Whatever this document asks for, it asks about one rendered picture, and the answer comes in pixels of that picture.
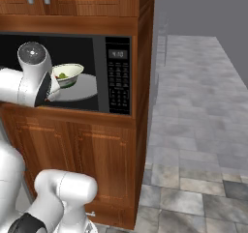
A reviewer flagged wooden cupboard housing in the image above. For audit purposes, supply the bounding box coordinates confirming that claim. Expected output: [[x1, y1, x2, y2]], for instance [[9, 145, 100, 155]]
[[0, 0, 156, 231]]

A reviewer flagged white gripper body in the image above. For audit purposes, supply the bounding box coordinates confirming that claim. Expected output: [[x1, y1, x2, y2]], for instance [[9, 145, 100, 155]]
[[46, 70, 62, 102]]

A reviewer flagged black built-in microwave oven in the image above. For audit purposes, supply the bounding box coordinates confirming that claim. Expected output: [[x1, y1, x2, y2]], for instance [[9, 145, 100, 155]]
[[0, 32, 133, 116]]

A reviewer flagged white bowl with green rim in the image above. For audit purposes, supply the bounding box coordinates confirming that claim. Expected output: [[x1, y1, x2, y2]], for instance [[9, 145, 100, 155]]
[[51, 63, 85, 89]]

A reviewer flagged grey glass turntable plate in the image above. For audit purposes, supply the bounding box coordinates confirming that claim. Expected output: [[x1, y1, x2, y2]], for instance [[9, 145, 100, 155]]
[[47, 73, 98, 102]]

